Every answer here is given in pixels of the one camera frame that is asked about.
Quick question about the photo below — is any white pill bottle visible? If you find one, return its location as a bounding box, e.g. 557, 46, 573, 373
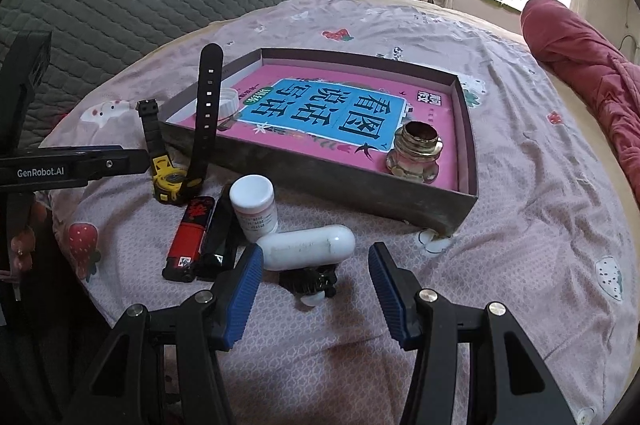
229, 175, 279, 243

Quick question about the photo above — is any pink patterned bed sheet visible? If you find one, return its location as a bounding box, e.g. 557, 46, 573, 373
44, 0, 639, 424

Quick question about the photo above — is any white oblong case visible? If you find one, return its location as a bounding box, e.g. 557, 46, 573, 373
257, 225, 356, 271

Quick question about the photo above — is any grey shallow cardboard box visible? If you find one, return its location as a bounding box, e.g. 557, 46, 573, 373
157, 47, 480, 237

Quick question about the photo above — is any white plastic jar lid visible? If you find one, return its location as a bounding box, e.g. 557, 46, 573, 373
192, 87, 240, 122

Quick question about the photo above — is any red quilted blanket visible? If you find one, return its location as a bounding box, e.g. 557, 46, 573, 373
521, 0, 640, 196

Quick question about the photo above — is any brass metal fitting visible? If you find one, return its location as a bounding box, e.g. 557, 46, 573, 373
385, 121, 444, 184

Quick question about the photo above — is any black yellow wrist watch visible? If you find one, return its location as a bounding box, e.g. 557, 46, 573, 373
135, 42, 226, 208

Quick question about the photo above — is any black gold lighter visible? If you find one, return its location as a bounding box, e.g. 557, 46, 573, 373
194, 184, 245, 282

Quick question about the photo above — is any red black lighter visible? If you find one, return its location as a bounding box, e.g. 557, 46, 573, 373
162, 197, 215, 282

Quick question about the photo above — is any black hair clip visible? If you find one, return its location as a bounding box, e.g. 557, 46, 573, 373
279, 265, 337, 308

